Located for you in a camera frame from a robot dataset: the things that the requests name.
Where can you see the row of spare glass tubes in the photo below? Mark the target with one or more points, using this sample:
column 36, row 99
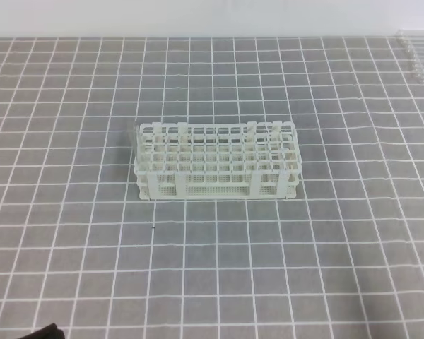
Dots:
column 413, row 42

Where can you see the grey grid tablecloth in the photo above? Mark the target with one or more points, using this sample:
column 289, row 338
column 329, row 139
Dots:
column 79, row 248

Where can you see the black object at corner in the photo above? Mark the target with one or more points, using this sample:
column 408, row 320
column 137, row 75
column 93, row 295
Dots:
column 53, row 330

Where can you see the white plastic test tube rack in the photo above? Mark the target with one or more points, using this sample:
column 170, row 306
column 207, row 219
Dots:
column 218, row 161

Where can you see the clear glass test tube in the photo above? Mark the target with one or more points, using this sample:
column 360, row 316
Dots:
column 133, row 136

